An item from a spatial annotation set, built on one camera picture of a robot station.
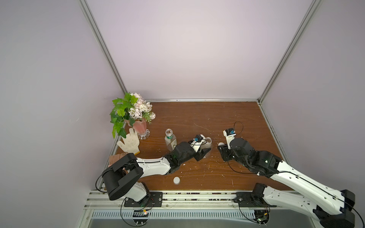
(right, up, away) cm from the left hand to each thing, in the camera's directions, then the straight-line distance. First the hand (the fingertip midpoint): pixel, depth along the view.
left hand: (208, 145), depth 78 cm
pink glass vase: (-41, +10, +7) cm, 43 cm away
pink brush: (-57, -8, +14) cm, 59 cm away
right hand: (+6, +3, -7) cm, 9 cm away
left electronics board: (-36, -34, -6) cm, 50 cm away
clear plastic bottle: (0, +2, -3) cm, 3 cm away
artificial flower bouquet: (-42, +22, -2) cm, 48 cm away
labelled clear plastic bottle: (-22, +3, +3) cm, 22 cm away
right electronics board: (+26, -34, -8) cm, 43 cm away
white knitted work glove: (-50, -2, +17) cm, 53 cm away
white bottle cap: (-18, -20, +1) cm, 27 cm away
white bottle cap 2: (+6, +2, -6) cm, 9 cm away
